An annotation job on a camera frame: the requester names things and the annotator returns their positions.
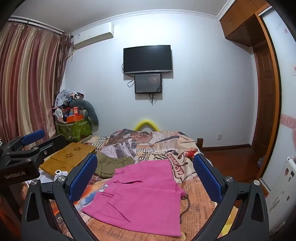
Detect black wall television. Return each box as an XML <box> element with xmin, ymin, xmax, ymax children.
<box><xmin>123</xmin><ymin>45</ymin><xmax>173</xmax><ymax>75</ymax></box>

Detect brown wooden door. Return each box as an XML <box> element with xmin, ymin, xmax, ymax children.
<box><xmin>252</xmin><ymin>42</ymin><xmax>278</xmax><ymax>163</ymax></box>

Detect olive green pants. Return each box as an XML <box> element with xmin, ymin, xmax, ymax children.
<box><xmin>94</xmin><ymin>152</ymin><xmax>136</xmax><ymax>179</ymax></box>

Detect pink pants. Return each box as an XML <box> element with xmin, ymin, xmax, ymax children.
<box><xmin>82</xmin><ymin>160</ymin><xmax>185</xmax><ymax>237</ymax></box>

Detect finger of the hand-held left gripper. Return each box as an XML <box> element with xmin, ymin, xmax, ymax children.
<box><xmin>8</xmin><ymin>135</ymin><xmax>67</xmax><ymax>167</ymax></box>
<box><xmin>0</xmin><ymin>129</ymin><xmax>45</xmax><ymax>152</ymax></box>

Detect printed blanket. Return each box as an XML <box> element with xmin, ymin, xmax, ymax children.
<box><xmin>23</xmin><ymin>128</ymin><xmax>241</xmax><ymax>241</ymax></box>

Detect flat orange box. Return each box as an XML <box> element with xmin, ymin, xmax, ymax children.
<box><xmin>66</xmin><ymin>115</ymin><xmax>84</xmax><ymax>123</ymax></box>

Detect striped red curtain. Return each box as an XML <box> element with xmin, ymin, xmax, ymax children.
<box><xmin>0</xmin><ymin>16</ymin><xmax>72</xmax><ymax>149</ymax></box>

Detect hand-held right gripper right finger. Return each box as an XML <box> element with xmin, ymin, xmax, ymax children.
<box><xmin>192</xmin><ymin>153</ymin><xmax>270</xmax><ymax>241</ymax></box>

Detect white air conditioner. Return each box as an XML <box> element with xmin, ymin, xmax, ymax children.
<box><xmin>73</xmin><ymin>22</ymin><xmax>115</xmax><ymax>50</ymax></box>

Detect pile of clothes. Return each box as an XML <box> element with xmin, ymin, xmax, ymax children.
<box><xmin>55</xmin><ymin>89</ymin><xmax>85</xmax><ymax>109</ymax></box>

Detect small black wall monitor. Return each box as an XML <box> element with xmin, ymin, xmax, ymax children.
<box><xmin>134</xmin><ymin>73</ymin><xmax>163</xmax><ymax>94</ymax></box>

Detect wooden overhead cabinet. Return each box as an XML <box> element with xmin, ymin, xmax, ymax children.
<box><xmin>220</xmin><ymin>0</ymin><xmax>275</xmax><ymax>48</ymax></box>

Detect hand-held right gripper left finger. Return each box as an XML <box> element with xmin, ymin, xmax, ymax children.
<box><xmin>20</xmin><ymin>153</ymin><xmax>102</xmax><ymax>241</ymax></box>

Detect grey plush pillow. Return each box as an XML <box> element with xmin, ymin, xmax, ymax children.
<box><xmin>75</xmin><ymin>100</ymin><xmax>99</xmax><ymax>127</ymax></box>

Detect green patterned storage bag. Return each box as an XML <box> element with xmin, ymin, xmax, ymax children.
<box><xmin>55</xmin><ymin>117</ymin><xmax>93</xmax><ymax>142</ymax></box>

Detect white wardrobe sliding door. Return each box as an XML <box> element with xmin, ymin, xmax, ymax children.
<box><xmin>259</xmin><ymin>9</ymin><xmax>296</xmax><ymax>232</ymax></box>

